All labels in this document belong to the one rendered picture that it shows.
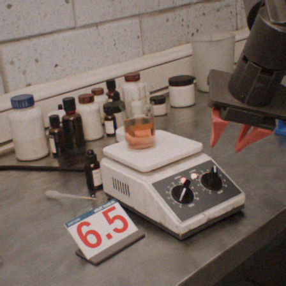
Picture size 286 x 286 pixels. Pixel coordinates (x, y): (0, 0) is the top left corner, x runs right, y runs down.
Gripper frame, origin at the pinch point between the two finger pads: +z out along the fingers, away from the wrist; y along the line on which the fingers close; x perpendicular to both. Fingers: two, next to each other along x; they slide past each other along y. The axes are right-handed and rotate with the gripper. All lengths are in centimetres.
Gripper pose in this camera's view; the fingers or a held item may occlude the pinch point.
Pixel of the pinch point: (225, 142)
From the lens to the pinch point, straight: 67.2
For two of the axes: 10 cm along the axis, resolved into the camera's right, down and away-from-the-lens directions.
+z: -2.0, 7.0, 6.9
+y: -9.8, -2.1, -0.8
